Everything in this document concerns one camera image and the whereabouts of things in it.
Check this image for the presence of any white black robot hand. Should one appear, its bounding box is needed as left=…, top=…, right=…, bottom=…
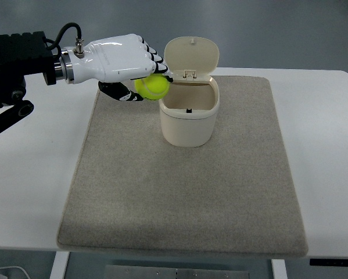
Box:
left=55, top=34, right=173, bottom=102

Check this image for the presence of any yellow tennis ball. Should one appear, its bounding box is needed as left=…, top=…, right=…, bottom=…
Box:
left=134, top=74, right=170, bottom=101

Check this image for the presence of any cream bin with open lid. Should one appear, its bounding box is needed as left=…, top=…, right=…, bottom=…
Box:
left=159, top=37, right=220, bottom=147

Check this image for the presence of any beige felt mat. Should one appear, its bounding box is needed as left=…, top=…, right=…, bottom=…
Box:
left=57, top=76, right=308, bottom=258

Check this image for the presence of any white left table leg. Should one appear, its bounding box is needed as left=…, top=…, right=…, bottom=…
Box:
left=49, top=251, right=70, bottom=279

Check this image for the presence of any white table leg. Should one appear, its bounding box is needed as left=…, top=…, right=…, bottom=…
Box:
left=271, top=259, right=288, bottom=279
left=49, top=251, right=70, bottom=279

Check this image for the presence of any white right table leg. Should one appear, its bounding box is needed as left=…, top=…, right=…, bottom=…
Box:
left=271, top=259, right=288, bottom=279

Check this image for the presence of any black desk control panel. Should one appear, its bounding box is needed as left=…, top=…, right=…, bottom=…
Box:
left=309, top=258, right=348, bottom=267

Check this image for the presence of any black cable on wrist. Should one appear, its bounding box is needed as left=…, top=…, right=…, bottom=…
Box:
left=44, top=22, right=85, bottom=56

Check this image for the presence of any white cable on floor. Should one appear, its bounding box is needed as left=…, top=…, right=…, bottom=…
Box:
left=0, top=265, right=31, bottom=279

